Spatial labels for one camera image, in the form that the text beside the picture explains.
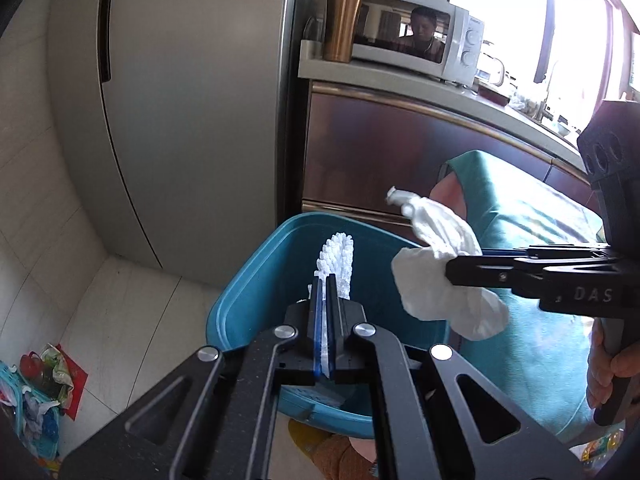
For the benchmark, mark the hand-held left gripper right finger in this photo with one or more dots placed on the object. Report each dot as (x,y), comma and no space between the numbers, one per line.
(341,330)

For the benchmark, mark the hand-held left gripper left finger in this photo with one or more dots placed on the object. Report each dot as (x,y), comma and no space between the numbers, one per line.
(316,330)

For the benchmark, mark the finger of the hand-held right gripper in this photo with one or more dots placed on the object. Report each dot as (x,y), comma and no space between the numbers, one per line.
(480,271)
(565,252)

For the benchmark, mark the white tissue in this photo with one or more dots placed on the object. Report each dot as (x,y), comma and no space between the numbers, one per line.
(440,240)

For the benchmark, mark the white ridged paper piece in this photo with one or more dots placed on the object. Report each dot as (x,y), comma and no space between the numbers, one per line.
(337,260)

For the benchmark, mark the teal plastic bin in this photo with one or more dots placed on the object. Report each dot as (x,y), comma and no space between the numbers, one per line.
(250,300)

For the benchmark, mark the person's right hand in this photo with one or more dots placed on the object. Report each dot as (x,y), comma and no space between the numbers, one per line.
(597,375)

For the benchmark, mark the teal cloth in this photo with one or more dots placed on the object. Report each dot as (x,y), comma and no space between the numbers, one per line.
(520,210)

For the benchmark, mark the pink plastic stool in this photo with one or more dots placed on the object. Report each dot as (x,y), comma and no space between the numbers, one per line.
(447,195)

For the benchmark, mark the yellow floor item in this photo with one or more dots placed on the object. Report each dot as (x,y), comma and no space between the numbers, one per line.
(305,440)

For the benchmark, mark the orange knitted cloth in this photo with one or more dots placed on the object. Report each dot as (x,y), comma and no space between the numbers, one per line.
(345,460)

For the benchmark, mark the metal faucet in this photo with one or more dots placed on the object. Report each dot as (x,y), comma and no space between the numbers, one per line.
(546,95)

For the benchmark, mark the brown kitchen cabinet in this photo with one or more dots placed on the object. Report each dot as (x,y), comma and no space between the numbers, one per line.
(380,150)

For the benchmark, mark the white electric kettle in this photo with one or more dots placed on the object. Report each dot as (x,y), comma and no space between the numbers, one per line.
(492,67)

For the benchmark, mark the colourful printed package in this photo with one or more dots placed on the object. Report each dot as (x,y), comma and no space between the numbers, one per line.
(602,447)

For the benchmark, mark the white microwave oven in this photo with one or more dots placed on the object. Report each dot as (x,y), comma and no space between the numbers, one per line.
(470,40)

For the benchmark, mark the grey refrigerator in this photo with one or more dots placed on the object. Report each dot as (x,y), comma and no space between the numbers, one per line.
(190,135)

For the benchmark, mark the crumpled green white plastic bag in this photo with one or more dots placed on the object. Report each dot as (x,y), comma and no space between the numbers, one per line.
(57,367)

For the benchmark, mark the white countertop holder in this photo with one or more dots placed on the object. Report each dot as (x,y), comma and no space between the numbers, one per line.
(312,50)

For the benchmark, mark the copper travel tumbler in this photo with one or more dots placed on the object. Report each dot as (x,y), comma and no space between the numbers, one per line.
(342,25)

